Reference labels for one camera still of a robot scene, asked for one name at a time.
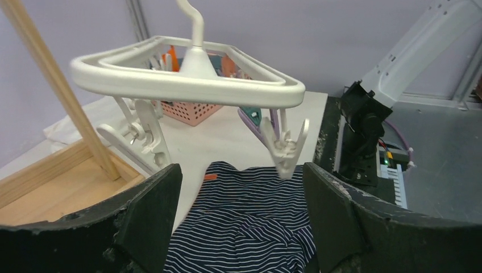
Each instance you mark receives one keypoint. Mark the pink basket right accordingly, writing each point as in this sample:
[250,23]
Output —
[190,113]

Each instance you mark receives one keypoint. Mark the purple clip lower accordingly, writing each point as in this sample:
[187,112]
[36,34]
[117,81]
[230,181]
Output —
[255,127]

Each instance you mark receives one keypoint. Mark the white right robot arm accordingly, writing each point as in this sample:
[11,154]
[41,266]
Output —
[366,104]

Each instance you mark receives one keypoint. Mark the white clip left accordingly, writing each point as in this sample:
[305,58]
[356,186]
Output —
[147,148]

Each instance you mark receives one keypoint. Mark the white slotted cable duct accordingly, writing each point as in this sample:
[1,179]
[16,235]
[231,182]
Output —
[396,180]

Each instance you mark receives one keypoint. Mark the wooden hanger rack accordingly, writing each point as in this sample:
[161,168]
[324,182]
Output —
[69,180]

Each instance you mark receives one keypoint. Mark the orange clip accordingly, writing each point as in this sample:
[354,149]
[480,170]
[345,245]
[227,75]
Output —
[228,67]
[170,61]

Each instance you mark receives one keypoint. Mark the orange clip right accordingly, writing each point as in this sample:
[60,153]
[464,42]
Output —
[228,67]

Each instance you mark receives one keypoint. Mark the white clip right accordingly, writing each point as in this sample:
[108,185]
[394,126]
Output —
[284,151]

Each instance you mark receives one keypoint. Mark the navy striped boxer underwear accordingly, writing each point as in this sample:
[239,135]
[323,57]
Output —
[244,220]

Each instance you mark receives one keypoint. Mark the orange clip left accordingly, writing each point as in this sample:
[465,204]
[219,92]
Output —
[170,61]

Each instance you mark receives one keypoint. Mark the white clip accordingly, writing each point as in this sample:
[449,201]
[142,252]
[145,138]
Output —
[147,148]
[284,151]

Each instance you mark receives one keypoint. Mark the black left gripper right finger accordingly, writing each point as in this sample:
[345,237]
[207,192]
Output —
[355,231]

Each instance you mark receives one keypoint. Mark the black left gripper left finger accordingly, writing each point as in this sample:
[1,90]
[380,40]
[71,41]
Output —
[129,232]

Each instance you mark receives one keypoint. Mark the teal clip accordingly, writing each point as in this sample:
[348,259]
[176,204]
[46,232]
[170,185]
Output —
[253,113]

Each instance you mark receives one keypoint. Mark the white folded cloth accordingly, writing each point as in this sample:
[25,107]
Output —
[103,111]

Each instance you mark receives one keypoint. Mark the white plastic clip hanger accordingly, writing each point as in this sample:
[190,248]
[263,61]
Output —
[122,72]

